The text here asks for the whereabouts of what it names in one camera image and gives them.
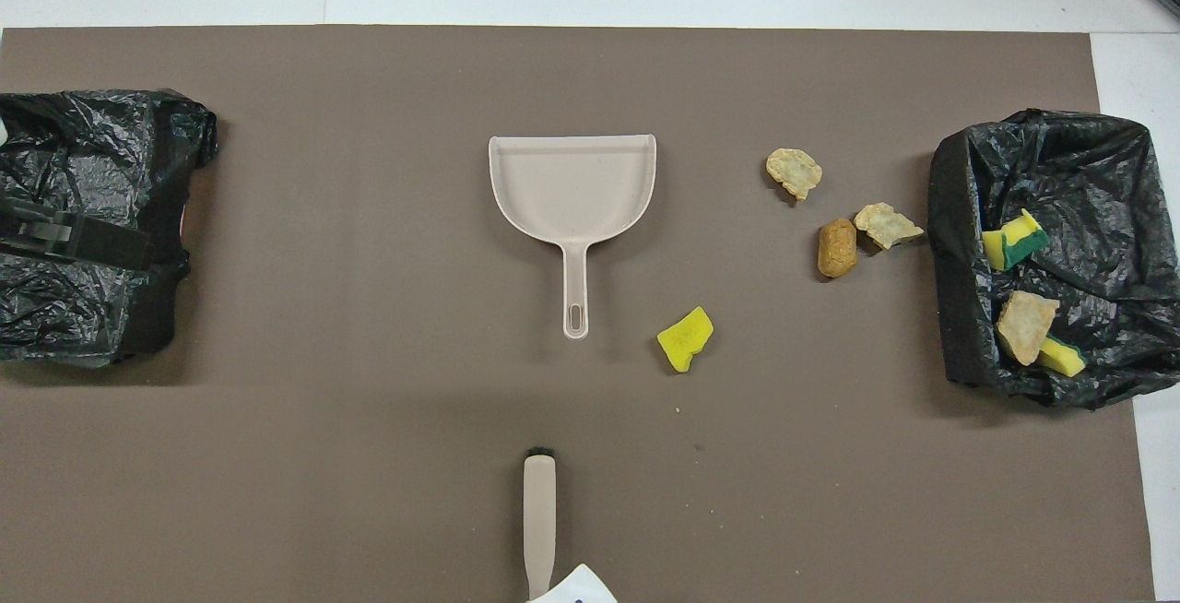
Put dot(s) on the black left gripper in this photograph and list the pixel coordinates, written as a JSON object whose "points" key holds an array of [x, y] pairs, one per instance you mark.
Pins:
{"points": [[101, 242]]}

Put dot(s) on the beige plastic dustpan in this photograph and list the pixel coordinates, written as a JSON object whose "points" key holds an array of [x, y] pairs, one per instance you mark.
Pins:
{"points": [[572, 183]]}

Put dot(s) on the beige hand brush black bristles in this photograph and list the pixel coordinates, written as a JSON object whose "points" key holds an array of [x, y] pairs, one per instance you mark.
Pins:
{"points": [[539, 511]]}

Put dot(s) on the green yellow sponge piece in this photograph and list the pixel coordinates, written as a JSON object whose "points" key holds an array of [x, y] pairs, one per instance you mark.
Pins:
{"points": [[1063, 357], [1012, 242]]}

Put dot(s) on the pale rock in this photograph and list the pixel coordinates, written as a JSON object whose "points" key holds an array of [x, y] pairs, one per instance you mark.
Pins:
{"points": [[1023, 326]]}

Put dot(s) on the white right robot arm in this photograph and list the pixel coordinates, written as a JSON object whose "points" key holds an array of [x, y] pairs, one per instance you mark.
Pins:
{"points": [[576, 585]]}

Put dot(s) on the black bag lined trash bin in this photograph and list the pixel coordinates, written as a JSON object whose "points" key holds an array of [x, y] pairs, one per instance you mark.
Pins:
{"points": [[1106, 216], [74, 160]]}

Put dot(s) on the brown table mat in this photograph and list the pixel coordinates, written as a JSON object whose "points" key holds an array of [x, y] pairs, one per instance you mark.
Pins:
{"points": [[369, 446]]}

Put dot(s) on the all yellow sponge piece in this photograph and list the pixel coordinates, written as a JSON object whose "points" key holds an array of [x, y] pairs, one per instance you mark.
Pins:
{"points": [[684, 340]]}

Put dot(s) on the pale crumpled bread chunk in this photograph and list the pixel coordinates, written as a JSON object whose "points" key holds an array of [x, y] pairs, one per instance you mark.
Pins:
{"points": [[793, 172]]}

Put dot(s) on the brown bread roll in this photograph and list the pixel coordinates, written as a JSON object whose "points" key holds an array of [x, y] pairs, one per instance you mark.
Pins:
{"points": [[837, 248]]}

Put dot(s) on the pale yellow crumpled lump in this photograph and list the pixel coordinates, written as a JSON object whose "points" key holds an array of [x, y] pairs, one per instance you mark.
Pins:
{"points": [[885, 223]]}

